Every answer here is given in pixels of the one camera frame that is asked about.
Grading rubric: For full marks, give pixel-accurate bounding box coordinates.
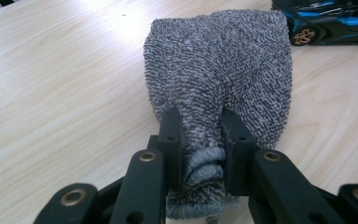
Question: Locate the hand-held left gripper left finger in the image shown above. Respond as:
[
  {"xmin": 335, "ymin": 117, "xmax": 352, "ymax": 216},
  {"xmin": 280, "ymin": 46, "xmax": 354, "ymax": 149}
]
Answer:
[{"xmin": 148, "ymin": 106, "xmax": 186, "ymax": 194}]

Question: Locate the blue toy car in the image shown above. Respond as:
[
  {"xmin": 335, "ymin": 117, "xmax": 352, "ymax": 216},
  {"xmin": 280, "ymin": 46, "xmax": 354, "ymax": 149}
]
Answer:
[{"xmin": 270, "ymin": 0, "xmax": 358, "ymax": 47}]

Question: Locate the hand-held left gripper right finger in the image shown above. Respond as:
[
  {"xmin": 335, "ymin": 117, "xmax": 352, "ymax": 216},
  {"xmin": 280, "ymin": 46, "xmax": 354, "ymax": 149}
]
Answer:
[{"xmin": 221, "ymin": 106, "xmax": 260, "ymax": 198}]

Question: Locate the grey terry towel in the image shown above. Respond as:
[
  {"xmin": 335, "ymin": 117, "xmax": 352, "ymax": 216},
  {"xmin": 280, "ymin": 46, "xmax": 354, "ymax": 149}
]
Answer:
[{"xmin": 143, "ymin": 8, "xmax": 294, "ymax": 223}]

